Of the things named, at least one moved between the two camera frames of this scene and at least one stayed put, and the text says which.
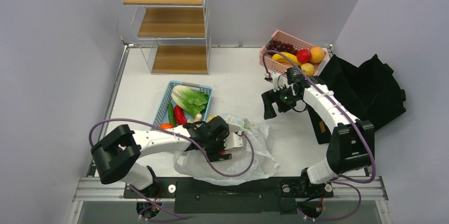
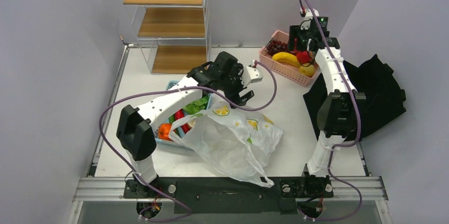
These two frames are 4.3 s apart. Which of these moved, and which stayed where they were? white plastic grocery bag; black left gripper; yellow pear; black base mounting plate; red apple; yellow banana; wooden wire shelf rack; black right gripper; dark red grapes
Moved: white plastic grocery bag; black right gripper; black left gripper
Stayed: red apple; yellow banana; black base mounting plate; dark red grapes; wooden wire shelf rack; yellow pear
